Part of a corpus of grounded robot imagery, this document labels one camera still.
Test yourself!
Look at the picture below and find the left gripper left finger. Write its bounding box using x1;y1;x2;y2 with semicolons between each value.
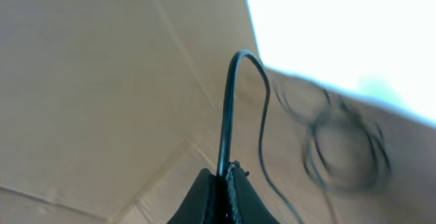
168;168;216;224

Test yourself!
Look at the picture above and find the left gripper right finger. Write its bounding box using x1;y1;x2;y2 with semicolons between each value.
226;161;279;224

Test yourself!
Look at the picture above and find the black usb cable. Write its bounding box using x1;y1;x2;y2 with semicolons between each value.
216;49;392;224

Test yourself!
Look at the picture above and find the wooden board at edge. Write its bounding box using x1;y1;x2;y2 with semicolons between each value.
1;0;256;223

